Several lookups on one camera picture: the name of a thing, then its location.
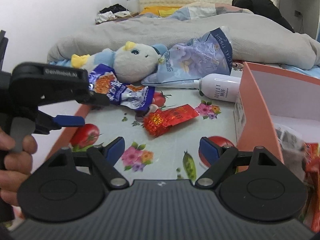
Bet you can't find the person's left hand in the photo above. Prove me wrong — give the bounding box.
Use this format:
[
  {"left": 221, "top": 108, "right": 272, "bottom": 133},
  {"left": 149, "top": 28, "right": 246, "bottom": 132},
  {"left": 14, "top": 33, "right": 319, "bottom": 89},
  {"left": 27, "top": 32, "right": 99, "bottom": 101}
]
[{"left": 1, "top": 131, "right": 37, "bottom": 206}]

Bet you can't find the grey duvet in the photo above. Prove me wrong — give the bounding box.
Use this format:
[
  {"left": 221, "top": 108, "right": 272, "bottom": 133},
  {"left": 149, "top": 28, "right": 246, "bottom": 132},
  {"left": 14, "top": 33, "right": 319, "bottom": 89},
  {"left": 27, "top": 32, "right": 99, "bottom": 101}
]
[{"left": 47, "top": 12, "right": 319, "bottom": 69}]

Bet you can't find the blue white snack bag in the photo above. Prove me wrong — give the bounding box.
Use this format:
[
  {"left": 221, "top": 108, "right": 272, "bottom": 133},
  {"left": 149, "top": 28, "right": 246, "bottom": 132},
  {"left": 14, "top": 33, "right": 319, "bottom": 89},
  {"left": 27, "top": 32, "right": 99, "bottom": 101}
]
[{"left": 88, "top": 64, "right": 155, "bottom": 111}]

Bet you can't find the white lotion bottle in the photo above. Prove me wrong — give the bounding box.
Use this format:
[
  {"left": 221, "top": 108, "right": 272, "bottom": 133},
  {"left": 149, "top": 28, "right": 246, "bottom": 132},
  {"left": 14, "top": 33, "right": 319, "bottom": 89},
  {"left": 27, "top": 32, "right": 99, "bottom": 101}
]
[{"left": 199, "top": 73, "right": 241, "bottom": 102}]

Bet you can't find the facial tissue pack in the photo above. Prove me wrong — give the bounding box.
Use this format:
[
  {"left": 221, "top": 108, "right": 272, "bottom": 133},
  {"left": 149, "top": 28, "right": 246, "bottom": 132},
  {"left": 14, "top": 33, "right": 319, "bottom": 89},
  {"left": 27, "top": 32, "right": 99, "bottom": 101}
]
[{"left": 141, "top": 26, "right": 233, "bottom": 87}]

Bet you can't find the yellow pillow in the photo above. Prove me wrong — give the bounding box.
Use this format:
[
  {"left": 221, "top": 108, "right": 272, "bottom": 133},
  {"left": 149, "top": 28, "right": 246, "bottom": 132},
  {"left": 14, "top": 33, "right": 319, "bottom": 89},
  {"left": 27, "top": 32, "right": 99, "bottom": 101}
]
[{"left": 139, "top": 6, "right": 181, "bottom": 17}]

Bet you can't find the patchwork blanket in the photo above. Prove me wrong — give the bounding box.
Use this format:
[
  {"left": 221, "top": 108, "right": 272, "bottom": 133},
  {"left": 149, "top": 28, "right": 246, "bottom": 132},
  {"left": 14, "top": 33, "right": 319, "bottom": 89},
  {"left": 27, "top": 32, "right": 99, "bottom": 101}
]
[{"left": 166, "top": 2, "right": 253, "bottom": 21}]

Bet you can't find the white label dark snack pack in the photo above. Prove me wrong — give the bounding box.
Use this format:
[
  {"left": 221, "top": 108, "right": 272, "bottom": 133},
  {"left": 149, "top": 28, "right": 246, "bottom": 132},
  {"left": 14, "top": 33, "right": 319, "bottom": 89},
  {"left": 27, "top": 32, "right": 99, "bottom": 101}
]
[{"left": 274, "top": 124, "right": 306, "bottom": 181}]

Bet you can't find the small red foil packet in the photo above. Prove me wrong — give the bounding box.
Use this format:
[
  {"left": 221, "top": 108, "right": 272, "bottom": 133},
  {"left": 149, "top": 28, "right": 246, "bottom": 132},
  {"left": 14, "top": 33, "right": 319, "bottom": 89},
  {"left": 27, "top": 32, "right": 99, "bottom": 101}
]
[{"left": 144, "top": 104, "right": 199, "bottom": 137}]

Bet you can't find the red clear spicy snack pack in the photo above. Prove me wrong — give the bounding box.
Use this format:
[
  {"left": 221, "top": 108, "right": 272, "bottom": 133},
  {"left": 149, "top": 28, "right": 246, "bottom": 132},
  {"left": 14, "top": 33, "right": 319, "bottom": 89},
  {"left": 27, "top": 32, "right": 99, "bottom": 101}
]
[{"left": 300, "top": 142, "right": 319, "bottom": 233}]

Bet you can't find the white wardrobe shelf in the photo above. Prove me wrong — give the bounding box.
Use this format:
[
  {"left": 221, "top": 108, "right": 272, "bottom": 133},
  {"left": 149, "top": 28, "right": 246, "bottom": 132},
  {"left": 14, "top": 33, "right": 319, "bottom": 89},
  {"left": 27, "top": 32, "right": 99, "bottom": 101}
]
[{"left": 279, "top": 0, "right": 319, "bottom": 40}]

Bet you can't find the pink box lid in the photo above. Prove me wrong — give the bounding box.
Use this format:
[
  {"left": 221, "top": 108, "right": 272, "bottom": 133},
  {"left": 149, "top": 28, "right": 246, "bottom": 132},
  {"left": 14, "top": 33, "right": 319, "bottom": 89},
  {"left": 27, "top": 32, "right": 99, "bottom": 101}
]
[{"left": 34, "top": 101, "right": 91, "bottom": 165}]

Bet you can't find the black clothing pile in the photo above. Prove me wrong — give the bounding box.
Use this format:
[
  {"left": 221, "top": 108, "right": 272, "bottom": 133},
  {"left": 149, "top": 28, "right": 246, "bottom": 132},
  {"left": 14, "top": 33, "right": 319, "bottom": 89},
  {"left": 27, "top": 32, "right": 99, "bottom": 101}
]
[{"left": 232, "top": 0, "right": 295, "bottom": 33}]

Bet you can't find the cardboard box with clothes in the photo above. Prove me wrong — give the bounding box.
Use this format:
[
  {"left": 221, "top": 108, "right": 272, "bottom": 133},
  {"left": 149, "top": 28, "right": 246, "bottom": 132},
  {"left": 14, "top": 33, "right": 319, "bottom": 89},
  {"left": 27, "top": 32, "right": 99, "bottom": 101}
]
[{"left": 95, "top": 4, "right": 139, "bottom": 25}]

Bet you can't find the floral bed sheet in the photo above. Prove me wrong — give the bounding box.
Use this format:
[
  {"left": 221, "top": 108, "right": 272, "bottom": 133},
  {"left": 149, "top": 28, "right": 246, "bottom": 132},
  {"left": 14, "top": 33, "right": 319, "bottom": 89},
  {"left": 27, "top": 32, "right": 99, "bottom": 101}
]
[{"left": 7, "top": 60, "right": 320, "bottom": 230}]

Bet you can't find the white blue plush duck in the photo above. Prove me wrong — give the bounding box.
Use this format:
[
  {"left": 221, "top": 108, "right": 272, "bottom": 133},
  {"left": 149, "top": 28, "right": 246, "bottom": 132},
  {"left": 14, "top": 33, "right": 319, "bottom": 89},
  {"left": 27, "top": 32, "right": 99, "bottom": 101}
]
[{"left": 70, "top": 41, "right": 168, "bottom": 84}]

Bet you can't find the pink cardboard box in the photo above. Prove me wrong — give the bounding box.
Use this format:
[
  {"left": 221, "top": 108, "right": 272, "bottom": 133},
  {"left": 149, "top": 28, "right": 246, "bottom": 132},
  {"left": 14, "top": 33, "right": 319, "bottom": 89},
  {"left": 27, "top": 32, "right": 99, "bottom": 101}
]
[{"left": 236, "top": 62, "right": 319, "bottom": 160}]

